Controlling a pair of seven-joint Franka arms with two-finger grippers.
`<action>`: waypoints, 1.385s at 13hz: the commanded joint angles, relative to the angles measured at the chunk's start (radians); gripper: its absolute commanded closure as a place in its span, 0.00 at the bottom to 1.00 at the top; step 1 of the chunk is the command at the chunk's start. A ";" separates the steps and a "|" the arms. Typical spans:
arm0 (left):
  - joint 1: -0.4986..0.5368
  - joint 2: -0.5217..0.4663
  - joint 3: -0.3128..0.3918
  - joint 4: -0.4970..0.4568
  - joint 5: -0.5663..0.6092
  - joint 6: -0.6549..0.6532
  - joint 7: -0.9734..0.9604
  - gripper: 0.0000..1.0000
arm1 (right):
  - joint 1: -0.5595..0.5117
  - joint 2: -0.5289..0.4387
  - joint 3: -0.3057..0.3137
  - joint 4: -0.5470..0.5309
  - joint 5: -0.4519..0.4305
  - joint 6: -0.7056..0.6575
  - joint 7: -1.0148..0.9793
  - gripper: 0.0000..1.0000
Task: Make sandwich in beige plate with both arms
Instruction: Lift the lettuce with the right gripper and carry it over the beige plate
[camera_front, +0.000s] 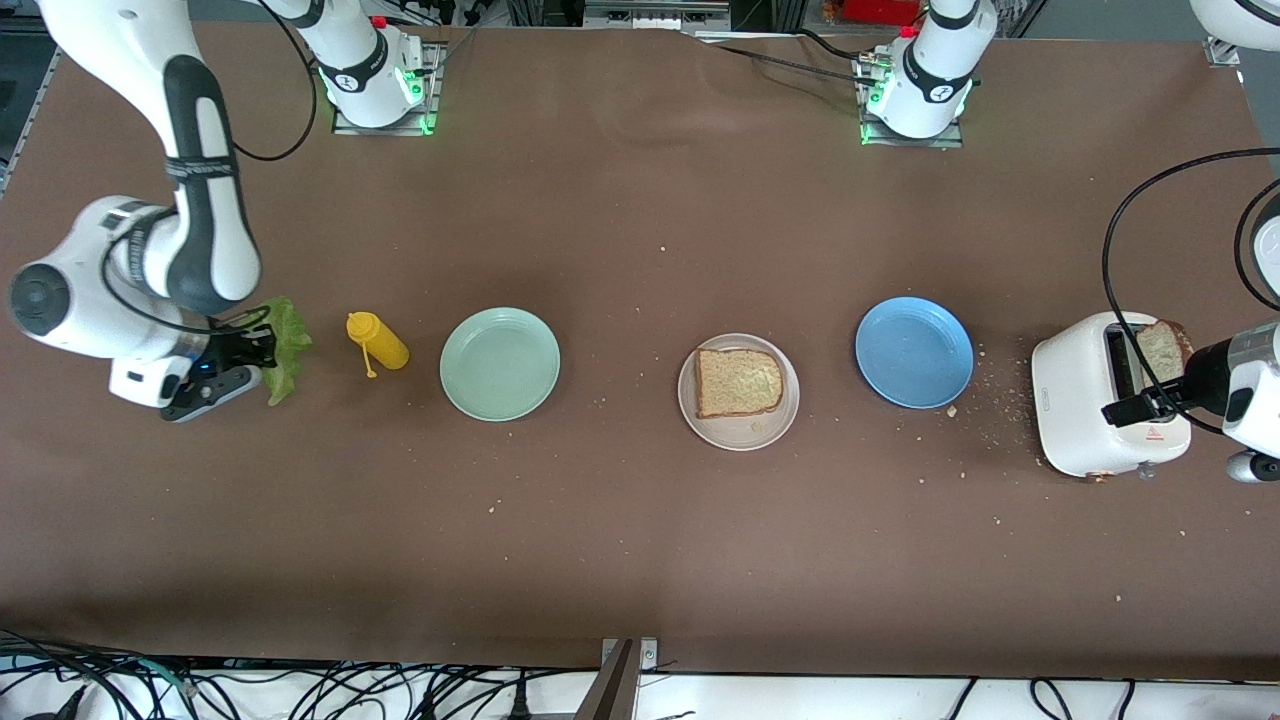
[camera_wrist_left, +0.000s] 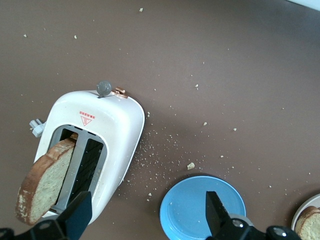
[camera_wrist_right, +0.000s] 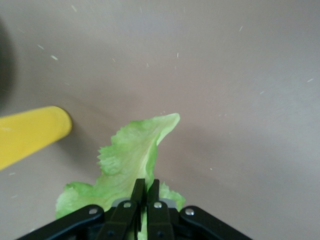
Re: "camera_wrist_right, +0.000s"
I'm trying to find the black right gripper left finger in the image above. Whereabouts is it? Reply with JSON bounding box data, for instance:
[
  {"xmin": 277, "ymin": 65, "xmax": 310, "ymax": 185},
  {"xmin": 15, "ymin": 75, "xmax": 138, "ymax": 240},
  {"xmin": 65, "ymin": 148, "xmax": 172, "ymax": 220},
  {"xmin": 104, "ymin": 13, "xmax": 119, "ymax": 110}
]
[{"xmin": 14, "ymin": 178, "xmax": 146, "ymax": 240}]

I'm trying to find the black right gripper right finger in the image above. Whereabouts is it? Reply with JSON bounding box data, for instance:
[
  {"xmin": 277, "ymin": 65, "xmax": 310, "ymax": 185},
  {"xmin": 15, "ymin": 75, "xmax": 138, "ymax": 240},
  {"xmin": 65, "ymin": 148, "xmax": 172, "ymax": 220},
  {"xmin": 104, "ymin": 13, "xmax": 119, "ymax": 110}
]
[{"xmin": 146, "ymin": 179, "xmax": 255, "ymax": 240}]

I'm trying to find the green lettuce leaf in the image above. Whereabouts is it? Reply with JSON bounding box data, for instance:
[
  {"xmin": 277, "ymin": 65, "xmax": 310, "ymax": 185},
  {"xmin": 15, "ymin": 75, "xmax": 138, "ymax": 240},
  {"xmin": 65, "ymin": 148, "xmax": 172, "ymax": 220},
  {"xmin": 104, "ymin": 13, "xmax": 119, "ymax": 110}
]
[{"xmin": 54, "ymin": 112, "xmax": 187, "ymax": 240}]

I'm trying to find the yellow mustard squeeze bottle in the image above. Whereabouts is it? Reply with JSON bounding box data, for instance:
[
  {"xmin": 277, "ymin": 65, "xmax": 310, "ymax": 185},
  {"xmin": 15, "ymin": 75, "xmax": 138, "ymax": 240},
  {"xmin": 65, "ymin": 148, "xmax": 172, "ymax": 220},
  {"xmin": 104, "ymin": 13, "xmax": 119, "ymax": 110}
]
[{"xmin": 0, "ymin": 105, "xmax": 73, "ymax": 171}]

